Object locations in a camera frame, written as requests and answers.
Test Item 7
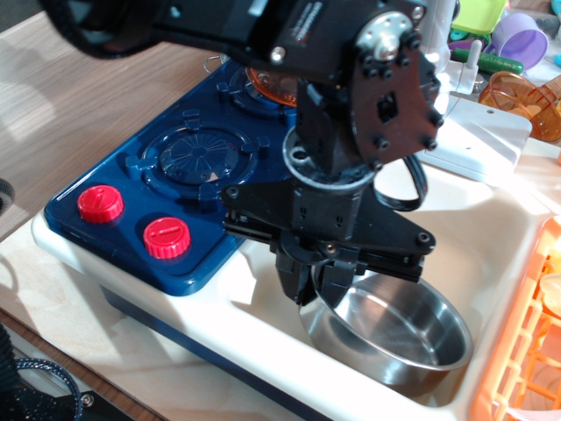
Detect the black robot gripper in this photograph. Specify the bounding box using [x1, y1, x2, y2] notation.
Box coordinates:
[221, 180, 436, 309]

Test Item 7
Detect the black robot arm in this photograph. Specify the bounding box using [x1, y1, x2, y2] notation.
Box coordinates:
[42, 1, 444, 305]

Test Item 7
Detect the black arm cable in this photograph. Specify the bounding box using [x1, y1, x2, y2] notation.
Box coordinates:
[372, 153, 429, 212]

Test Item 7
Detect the steel pot behind stove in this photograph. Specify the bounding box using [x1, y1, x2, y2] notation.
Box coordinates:
[202, 54, 229, 73]

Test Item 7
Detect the red left stove knob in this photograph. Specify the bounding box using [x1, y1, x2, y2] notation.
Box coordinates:
[77, 184, 124, 224]

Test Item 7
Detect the orange transparent cup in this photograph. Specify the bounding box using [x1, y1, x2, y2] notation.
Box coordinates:
[479, 71, 560, 142]

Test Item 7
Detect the blue braided cable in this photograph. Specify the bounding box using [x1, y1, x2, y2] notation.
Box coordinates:
[0, 324, 84, 421]

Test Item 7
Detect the red right stove knob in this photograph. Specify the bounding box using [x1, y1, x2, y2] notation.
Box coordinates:
[143, 217, 191, 260]

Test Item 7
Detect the blue toy stove top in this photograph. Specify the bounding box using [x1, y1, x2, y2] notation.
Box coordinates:
[44, 61, 296, 296]

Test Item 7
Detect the orange dish rack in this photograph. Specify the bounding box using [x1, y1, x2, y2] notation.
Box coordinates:
[468, 216, 560, 420]

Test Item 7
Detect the cream toy sink unit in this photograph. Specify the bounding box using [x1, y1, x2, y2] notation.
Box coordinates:
[32, 139, 560, 420]

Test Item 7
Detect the stainless steel pan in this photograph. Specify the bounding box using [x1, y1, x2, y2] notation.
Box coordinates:
[299, 272, 473, 396]

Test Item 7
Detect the white grey toy faucet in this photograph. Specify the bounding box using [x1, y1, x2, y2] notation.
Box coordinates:
[417, 0, 531, 186]

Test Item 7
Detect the red stove knob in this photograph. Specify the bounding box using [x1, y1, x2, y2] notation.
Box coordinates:
[143, 217, 191, 260]
[77, 184, 124, 224]

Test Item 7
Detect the orange transparent pot lid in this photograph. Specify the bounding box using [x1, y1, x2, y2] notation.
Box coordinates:
[245, 68, 297, 107]

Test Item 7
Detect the lime green plastic tray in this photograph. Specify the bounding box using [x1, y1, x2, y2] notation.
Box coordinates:
[451, 0, 509, 35]

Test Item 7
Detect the purple plastic cup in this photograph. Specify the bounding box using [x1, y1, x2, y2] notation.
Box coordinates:
[485, 13, 549, 70]

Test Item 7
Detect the green toy cucumber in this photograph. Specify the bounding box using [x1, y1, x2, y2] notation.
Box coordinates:
[451, 48, 524, 75]

